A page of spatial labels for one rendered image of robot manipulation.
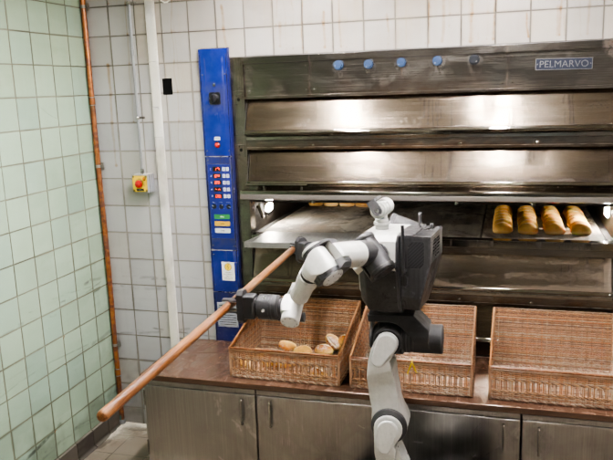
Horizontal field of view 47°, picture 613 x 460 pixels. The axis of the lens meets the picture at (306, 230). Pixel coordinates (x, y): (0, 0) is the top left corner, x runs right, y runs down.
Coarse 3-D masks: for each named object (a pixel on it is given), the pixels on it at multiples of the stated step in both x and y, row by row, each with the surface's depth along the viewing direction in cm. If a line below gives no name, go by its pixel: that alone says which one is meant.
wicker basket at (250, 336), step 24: (312, 312) 367; (336, 312) 364; (240, 336) 348; (264, 336) 374; (288, 336) 371; (312, 336) 366; (264, 360) 331; (312, 360) 324; (336, 360) 320; (336, 384) 323
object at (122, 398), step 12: (288, 252) 318; (276, 264) 299; (264, 276) 282; (252, 288) 268; (216, 312) 236; (204, 324) 225; (192, 336) 215; (180, 348) 206; (168, 360) 198; (144, 372) 188; (156, 372) 191; (132, 384) 181; (144, 384) 184; (120, 396) 174; (132, 396) 179; (108, 408) 168
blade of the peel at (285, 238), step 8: (272, 232) 375; (280, 232) 375; (288, 232) 374; (296, 232) 373; (304, 232) 372; (248, 240) 349; (256, 240) 357; (264, 240) 356; (272, 240) 356; (280, 240) 355; (288, 240) 354; (312, 240) 352; (320, 240) 351; (344, 240) 349; (352, 240) 349
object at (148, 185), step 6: (132, 174) 378; (138, 174) 378; (144, 174) 376; (150, 174) 378; (132, 180) 379; (138, 180) 378; (150, 180) 378; (132, 186) 380; (144, 186) 378; (150, 186) 379; (138, 192) 380; (144, 192) 378; (150, 192) 379
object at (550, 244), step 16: (448, 240) 345; (464, 240) 343; (480, 240) 341; (496, 240) 339; (512, 240) 338; (528, 240) 337; (544, 240) 335; (560, 240) 334; (576, 240) 333; (592, 240) 332
